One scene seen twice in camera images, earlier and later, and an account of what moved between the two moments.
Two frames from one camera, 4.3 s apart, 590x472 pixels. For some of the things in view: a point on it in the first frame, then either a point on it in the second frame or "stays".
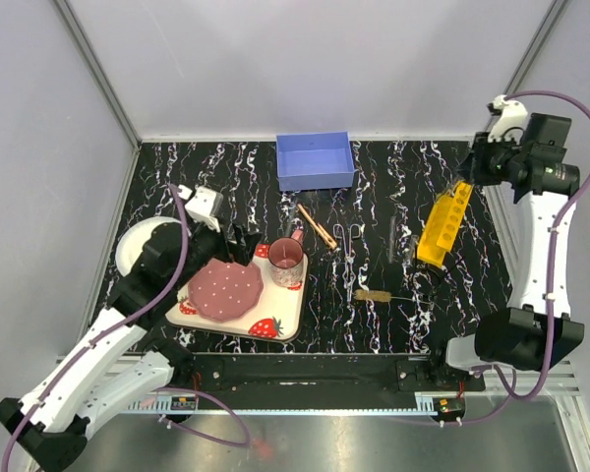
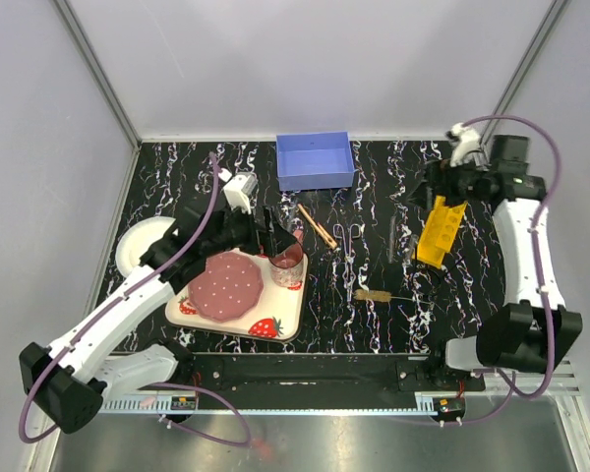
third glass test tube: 414,239 stays
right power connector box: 448,408 stays
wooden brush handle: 329,242 stays
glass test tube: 390,252 stays
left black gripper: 243,251 → 267,240
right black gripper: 474,162 → 438,174
